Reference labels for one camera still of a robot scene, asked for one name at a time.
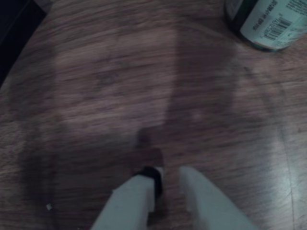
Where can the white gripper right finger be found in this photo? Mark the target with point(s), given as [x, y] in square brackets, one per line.
[211, 206]

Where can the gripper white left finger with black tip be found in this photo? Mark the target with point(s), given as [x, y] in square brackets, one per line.
[134, 198]

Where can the dark green pill bottle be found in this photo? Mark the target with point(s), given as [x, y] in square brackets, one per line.
[266, 21]

